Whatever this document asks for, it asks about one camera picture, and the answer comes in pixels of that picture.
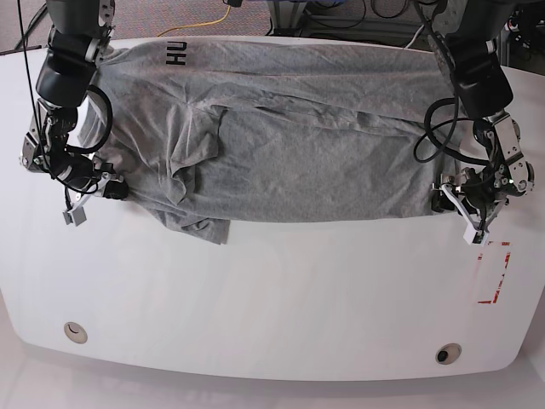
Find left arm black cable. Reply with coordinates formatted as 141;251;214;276
413;100;491;167

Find right table cable grommet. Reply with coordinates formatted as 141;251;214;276
435;343;462;366

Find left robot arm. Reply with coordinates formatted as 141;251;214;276
422;1;535;245

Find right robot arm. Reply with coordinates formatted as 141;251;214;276
20;1;129;226

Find left table cable grommet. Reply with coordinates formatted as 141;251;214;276
64;322;88;344

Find white cable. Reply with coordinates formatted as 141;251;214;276
404;19;431;50

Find black cable on floor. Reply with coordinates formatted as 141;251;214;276
12;3;55;50

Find table cable grommet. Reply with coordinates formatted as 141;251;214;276
64;322;88;344
435;343;462;366

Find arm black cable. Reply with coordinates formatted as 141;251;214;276
67;84;114;157
413;100;491;167

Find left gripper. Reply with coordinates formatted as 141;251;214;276
431;166;509;231

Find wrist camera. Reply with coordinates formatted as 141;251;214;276
463;225;490;246
63;207;87;227

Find red tape rectangle marking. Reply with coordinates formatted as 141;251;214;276
473;241;513;305

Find aluminium frame rail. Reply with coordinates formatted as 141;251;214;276
267;0;425;48

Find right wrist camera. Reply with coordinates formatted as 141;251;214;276
63;207;87;227

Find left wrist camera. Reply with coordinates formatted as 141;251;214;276
463;225;490;246

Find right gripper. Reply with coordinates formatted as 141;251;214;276
57;156;129;210

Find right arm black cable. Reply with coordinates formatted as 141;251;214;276
67;84;114;157

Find yellow cable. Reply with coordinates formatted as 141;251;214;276
158;0;233;38

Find grey Hugging Face t-shirt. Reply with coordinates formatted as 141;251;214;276
94;38;460;244

